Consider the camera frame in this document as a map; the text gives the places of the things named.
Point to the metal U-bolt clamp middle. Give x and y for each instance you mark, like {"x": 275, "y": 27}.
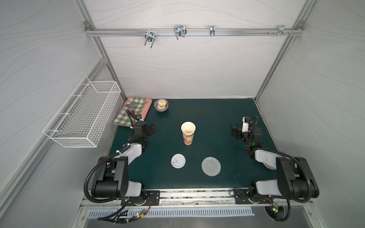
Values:
{"x": 180, "y": 31}

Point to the wooden handled spatula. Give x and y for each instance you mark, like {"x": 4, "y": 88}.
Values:
{"x": 131, "y": 105}

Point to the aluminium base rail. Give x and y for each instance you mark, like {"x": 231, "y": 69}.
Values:
{"x": 189, "y": 198}

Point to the white ventilation grille strip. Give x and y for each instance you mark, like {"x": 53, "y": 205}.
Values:
{"x": 207, "y": 212}

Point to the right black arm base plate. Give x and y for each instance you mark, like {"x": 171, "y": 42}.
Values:
{"x": 246, "y": 196}

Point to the white wire basket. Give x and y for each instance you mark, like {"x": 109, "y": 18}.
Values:
{"x": 81, "y": 120}

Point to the metal U-bolt clamp left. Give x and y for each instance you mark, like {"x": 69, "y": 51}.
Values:
{"x": 149, "y": 38}

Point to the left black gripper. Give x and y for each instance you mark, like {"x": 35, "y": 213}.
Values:
{"x": 135, "y": 118}

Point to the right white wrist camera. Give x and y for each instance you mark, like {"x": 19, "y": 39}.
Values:
{"x": 246, "y": 121}

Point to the pink tray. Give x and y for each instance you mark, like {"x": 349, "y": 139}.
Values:
{"x": 144, "y": 109}

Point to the small metal hook clamp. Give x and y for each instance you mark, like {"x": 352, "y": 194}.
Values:
{"x": 212, "y": 30}

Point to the green checkered cloth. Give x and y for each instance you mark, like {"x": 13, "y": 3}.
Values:
{"x": 129, "y": 112}

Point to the printed paper milk tea cup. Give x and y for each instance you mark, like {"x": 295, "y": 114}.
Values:
{"x": 188, "y": 130}

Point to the white plastic cup lid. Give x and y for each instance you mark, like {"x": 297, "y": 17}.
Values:
{"x": 178, "y": 161}

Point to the aluminium crossbar rail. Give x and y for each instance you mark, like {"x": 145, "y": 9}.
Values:
{"x": 191, "y": 32}

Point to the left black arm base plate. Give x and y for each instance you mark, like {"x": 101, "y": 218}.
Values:
{"x": 148, "y": 197}

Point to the grey bowl with food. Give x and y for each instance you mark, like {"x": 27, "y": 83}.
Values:
{"x": 161, "y": 105}

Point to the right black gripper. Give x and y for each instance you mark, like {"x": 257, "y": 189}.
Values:
{"x": 236, "y": 132}

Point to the metal bracket with screws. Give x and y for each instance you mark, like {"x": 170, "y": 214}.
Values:
{"x": 281, "y": 32}

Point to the metal u-bolt clamp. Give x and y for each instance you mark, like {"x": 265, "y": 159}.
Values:
{"x": 180, "y": 31}
{"x": 149, "y": 38}

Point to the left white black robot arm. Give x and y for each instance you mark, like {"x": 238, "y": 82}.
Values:
{"x": 109, "y": 179}

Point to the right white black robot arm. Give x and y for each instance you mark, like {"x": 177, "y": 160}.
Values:
{"x": 294, "y": 178}

